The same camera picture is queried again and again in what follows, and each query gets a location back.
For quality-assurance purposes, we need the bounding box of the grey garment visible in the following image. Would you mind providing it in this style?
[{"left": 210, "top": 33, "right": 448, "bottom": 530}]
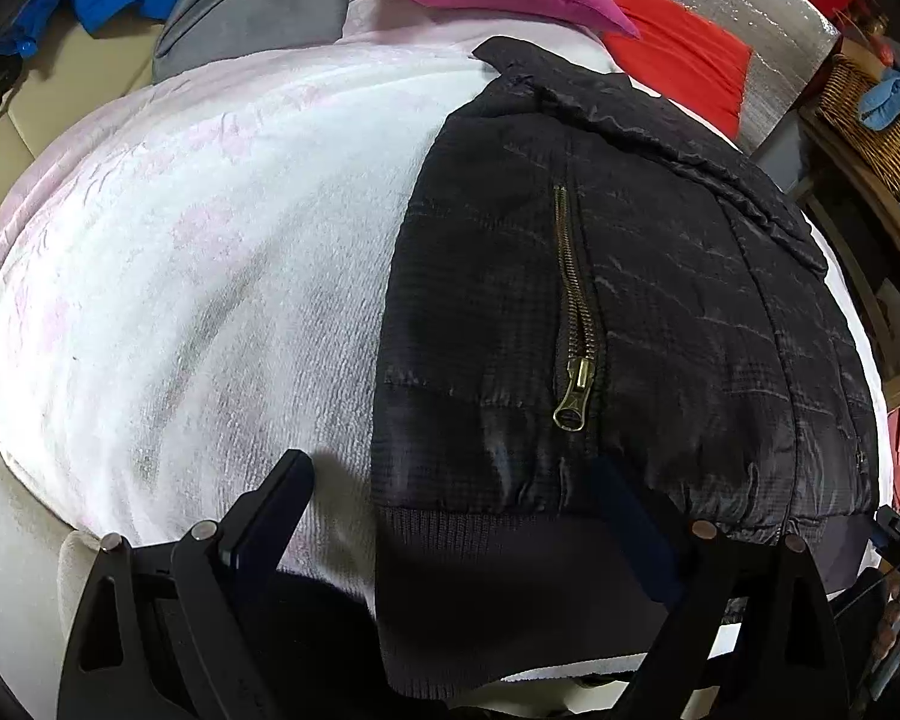
[{"left": 152, "top": 0, "right": 357, "bottom": 82}]

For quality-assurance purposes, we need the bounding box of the light blue cloth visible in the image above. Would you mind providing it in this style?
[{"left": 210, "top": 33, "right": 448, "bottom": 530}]
[{"left": 859, "top": 64, "right": 900, "bottom": 132}]

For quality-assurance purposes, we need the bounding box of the beige sofa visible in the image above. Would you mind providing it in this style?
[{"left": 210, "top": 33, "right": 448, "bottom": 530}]
[{"left": 0, "top": 19, "right": 166, "bottom": 263}]

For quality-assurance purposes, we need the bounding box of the black quilted jacket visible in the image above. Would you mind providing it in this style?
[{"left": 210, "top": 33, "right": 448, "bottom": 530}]
[{"left": 371, "top": 36, "right": 882, "bottom": 702}]

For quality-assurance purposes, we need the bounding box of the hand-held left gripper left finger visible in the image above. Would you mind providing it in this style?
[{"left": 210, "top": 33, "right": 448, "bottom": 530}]
[{"left": 56, "top": 448, "right": 316, "bottom": 720}]

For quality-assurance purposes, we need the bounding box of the white bed blanket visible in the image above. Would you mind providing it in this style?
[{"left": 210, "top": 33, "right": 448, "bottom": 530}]
[{"left": 0, "top": 0, "right": 893, "bottom": 691}]

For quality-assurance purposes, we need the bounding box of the wooden bench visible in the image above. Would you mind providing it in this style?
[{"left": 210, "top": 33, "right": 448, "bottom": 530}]
[{"left": 799, "top": 105, "right": 900, "bottom": 406}]

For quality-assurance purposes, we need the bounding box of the wicker basket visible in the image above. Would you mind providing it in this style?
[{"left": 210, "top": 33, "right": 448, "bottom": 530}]
[{"left": 817, "top": 52, "right": 900, "bottom": 196}]

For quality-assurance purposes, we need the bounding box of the red pillow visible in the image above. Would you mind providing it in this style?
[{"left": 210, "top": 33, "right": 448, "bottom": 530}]
[{"left": 600, "top": 0, "right": 755, "bottom": 140}]

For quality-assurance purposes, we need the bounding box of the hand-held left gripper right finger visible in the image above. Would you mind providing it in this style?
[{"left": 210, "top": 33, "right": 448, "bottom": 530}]
[{"left": 591, "top": 456, "right": 852, "bottom": 720}]

